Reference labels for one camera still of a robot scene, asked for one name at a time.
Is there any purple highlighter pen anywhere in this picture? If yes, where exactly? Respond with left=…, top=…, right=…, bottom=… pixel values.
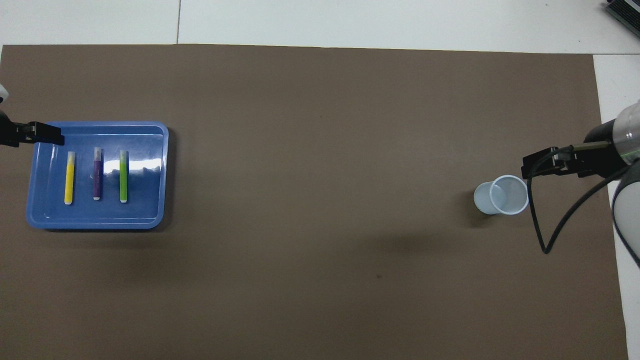
left=92, top=147, right=104, bottom=202

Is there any green highlighter pen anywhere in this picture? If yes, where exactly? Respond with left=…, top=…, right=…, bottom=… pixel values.
left=119, top=150, right=129, bottom=204

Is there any blue plastic tray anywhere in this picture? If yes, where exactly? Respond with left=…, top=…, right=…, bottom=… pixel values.
left=26, top=121, right=170, bottom=231

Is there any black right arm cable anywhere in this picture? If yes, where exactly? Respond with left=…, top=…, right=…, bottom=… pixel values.
left=526, top=142, right=633, bottom=255

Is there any grey ribbed device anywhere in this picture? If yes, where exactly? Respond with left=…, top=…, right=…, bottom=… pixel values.
left=605, top=0, right=640, bottom=38

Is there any yellow highlighter pen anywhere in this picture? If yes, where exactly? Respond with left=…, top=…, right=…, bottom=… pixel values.
left=64, top=151, right=77, bottom=205

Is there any brown table mat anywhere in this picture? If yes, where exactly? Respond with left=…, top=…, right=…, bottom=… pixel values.
left=0, top=44, right=628, bottom=360

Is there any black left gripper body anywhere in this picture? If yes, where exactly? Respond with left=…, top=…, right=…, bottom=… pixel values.
left=0, top=110, right=21, bottom=148

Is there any light blue mesh pen cup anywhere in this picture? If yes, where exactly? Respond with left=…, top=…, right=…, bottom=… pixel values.
left=473, top=174, right=530, bottom=216

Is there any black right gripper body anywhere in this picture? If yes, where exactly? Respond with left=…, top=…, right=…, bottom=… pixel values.
left=582, top=119, right=627, bottom=180

